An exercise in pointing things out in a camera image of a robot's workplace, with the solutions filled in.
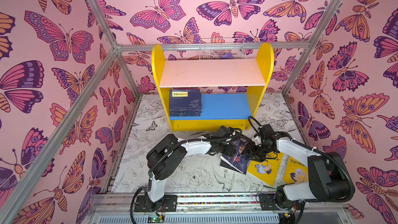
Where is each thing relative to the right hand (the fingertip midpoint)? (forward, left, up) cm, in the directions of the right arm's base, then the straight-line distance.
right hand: (245, 153), depth 86 cm
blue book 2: (+19, +33, +16) cm, 42 cm away
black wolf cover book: (-5, +13, -2) cm, 14 cm away
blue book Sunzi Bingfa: (+18, +34, +12) cm, 40 cm away
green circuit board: (-30, +46, -6) cm, 55 cm away
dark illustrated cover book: (-2, +5, 0) cm, 5 cm away
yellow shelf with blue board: (+55, +2, -2) cm, 55 cm away
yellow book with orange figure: (-9, -10, -2) cm, 13 cm away
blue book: (+26, +34, +18) cm, 46 cm away
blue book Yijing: (+18, +34, +13) cm, 40 cm away
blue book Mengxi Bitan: (+18, +34, +15) cm, 41 cm away
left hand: (+2, +6, +1) cm, 6 cm away
